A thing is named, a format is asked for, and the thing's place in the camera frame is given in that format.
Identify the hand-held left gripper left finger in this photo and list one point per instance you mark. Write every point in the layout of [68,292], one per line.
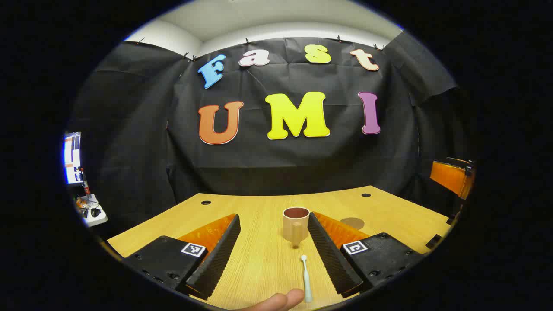
[220,255]

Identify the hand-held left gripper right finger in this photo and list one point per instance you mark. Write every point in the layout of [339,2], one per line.
[330,255]

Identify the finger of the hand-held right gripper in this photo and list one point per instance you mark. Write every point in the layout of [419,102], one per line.
[451,177]

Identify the pale green toothbrush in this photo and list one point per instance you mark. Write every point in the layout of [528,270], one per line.
[306,280]

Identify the round brown coaster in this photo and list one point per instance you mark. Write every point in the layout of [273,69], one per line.
[353,223]

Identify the light wooden desktop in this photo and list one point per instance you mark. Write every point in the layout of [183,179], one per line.
[268,259]

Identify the black backdrop cloth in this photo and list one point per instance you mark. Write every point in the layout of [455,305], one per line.
[302,164]

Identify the small white side table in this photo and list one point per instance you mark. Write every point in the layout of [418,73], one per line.
[97,218]

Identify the black computer mouse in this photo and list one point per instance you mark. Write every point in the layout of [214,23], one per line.
[95,212]

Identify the computer monitor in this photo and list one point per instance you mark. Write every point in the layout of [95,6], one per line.
[71,157]

